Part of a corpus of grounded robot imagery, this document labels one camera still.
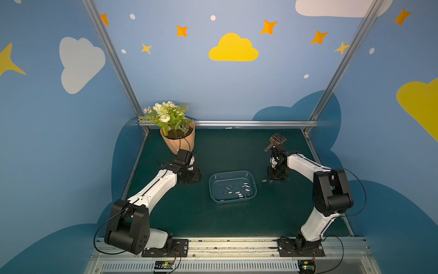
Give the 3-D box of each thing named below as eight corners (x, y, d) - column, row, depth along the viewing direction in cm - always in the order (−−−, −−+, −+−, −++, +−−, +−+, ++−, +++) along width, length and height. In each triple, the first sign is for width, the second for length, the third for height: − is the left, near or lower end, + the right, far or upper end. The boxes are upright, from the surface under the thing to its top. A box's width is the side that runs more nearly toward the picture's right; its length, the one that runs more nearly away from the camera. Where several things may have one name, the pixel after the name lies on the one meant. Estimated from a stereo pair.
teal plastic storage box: (210, 204, 89) (210, 200, 84) (208, 179, 98) (208, 173, 93) (256, 199, 91) (259, 194, 86) (250, 174, 100) (252, 169, 95)
